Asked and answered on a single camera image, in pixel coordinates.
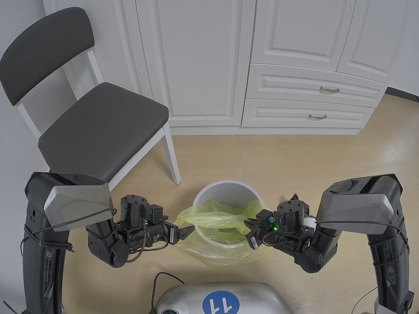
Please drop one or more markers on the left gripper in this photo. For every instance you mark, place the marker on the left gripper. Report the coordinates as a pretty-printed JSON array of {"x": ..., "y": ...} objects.
[{"x": 160, "y": 232}]

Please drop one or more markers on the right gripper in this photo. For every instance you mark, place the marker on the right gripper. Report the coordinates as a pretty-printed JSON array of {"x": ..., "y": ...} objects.
[{"x": 271, "y": 242}]

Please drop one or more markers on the yellow plastic bag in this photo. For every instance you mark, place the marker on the yellow plastic bag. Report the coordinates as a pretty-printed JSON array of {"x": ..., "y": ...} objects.
[{"x": 212, "y": 221}]

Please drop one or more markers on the black plastic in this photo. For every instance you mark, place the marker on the black plastic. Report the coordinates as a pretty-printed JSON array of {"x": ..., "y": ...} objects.
[{"x": 296, "y": 197}]

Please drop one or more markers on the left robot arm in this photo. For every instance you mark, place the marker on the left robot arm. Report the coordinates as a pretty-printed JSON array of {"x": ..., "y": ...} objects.
[{"x": 42, "y": 257}]

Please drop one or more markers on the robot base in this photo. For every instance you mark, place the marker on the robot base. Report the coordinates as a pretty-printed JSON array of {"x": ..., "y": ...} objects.
[{"x": 222, "y": 299}]

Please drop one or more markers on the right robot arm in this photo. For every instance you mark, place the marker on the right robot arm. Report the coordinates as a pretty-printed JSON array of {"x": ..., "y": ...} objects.
[{"x": 360, "y": 204}]

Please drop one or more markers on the white trash bin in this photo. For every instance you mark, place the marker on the white trash bin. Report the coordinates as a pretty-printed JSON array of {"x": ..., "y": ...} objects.
[{"x": 229, "y": 188}]

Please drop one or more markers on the crumpled white printed wrapper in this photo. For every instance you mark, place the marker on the crumpled white printed wrapper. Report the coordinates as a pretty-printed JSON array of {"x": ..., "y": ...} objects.
[{"x": 310, "y": 222}]

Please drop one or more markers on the grey white chair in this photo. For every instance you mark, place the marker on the grey white chair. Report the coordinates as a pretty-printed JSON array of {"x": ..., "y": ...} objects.
[{"x": 104, "y": 126}]

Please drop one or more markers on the white wardrobe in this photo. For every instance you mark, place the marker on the white wardrobe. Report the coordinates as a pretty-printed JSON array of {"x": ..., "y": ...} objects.
[{"x": 203, "y": 60}]

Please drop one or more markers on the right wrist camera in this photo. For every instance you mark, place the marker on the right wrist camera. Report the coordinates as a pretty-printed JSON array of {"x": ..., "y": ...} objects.
[{"x": 263, "y": 217}]

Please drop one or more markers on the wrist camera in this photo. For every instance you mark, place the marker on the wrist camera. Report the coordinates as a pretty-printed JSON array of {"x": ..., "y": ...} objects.
[
  {"x": 156, "y": 213},
  {"x": 263, "y": 217}
]

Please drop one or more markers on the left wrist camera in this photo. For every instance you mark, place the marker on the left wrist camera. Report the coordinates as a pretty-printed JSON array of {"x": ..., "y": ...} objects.
[{"x": 156, "y": 213}]

